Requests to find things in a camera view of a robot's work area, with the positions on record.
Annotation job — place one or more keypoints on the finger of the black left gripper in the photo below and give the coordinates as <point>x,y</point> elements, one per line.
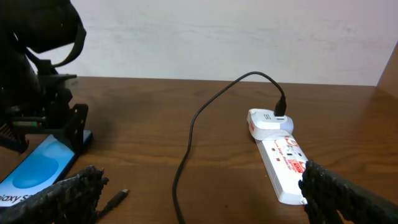
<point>74,127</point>

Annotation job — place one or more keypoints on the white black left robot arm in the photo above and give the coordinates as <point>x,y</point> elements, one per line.
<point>37,37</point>

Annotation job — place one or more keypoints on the white power strip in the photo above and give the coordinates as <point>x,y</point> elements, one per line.
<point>285,163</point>

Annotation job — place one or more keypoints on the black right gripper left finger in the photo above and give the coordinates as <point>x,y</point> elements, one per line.
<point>72,200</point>

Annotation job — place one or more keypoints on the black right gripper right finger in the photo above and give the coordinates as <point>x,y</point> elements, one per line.
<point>333,199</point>

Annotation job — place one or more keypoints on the blue Samsung smartphone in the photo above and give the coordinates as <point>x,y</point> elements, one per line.
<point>44,166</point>

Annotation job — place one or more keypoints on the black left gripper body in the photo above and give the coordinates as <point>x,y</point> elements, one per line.
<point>38,106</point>

